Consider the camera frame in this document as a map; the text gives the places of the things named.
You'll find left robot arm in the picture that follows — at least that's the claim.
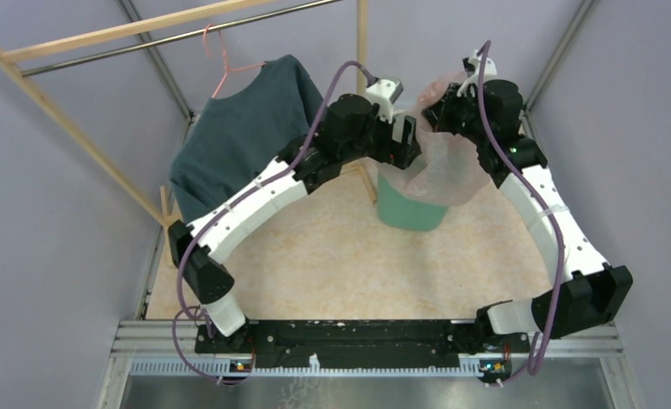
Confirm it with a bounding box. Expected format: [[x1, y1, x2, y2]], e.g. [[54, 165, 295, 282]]
[[168, 94, 421, 352]]

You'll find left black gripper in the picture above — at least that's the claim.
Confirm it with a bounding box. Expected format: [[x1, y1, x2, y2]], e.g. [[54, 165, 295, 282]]
[[340, 105, 421, 169]]

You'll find aluminium frame post left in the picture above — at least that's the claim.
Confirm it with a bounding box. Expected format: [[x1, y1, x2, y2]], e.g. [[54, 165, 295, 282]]
[[116, 0, 193, 124]]

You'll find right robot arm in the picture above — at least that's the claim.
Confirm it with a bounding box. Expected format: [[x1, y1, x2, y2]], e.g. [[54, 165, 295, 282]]
[[422, 79, 634, 351]]

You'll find dark teal t-shirt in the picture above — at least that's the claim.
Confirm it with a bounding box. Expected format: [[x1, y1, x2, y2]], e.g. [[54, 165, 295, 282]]
[[169, 55, 323, 222]]

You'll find white toothed cable rail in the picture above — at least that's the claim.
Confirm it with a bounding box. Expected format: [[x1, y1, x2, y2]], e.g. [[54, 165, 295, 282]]
[[129, 355, 484, 378]]

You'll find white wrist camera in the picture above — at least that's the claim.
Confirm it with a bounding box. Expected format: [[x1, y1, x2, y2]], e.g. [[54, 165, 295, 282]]
[[364, 77, 404, 124], [456, 49, 497, 97]]

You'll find wooden clothes rack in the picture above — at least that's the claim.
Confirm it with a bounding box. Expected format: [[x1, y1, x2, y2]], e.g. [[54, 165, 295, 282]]
[[0, 0, 380, 267]]

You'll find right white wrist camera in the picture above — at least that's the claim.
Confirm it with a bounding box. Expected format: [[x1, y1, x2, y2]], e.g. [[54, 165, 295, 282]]
[[456, 49, 497, 97]]

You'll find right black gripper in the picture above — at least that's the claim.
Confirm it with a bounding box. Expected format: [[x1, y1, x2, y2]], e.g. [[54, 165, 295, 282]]
[[422, 83, 490, 146]]

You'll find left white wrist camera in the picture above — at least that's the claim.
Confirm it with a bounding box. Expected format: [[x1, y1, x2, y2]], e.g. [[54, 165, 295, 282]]
[[364, 77, 404, 124]]

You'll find metal hanging rod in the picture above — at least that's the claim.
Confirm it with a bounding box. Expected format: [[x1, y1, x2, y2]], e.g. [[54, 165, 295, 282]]
[[22, 0, 340, 78]]

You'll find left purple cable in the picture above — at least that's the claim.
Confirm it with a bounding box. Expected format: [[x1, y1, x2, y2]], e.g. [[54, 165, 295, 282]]
[[171, 60, 377, 386]]

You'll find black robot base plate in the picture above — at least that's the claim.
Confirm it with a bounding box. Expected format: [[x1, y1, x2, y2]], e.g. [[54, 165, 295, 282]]
[[194, 320, 530, 369]]

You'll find green plastic trash bin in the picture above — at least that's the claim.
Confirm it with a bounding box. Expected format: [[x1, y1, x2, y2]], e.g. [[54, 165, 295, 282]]
[[376, 173, 449, 232]]

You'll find pink plastic trash bag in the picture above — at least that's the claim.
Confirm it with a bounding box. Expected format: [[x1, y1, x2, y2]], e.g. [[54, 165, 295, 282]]
[[376, 72, 491, 206]]

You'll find aluminium frame post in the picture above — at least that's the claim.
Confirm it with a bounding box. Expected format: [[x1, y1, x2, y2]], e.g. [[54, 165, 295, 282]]
[[116, 0, 193, 124], [525, 0, 599, 113]]

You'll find aluminium frame post right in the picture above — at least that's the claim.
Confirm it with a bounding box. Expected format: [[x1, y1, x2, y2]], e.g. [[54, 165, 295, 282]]
[[525, 0, 599, 113]]

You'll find pink clothes hanger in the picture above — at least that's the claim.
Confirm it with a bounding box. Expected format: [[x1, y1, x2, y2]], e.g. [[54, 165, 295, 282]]
[[201, 23, 266, 99]]

